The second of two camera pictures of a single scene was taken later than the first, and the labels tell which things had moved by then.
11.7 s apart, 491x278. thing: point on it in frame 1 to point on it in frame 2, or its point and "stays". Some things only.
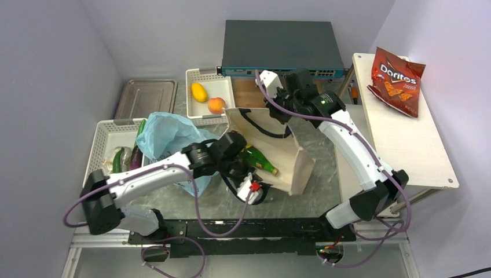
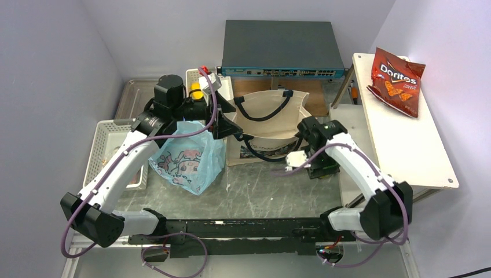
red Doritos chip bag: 395,82 stays
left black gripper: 249,168 to 223,127
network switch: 281,46 stays
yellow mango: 198,92 stays
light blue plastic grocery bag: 162,134 stays
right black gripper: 274,113 to 317,170
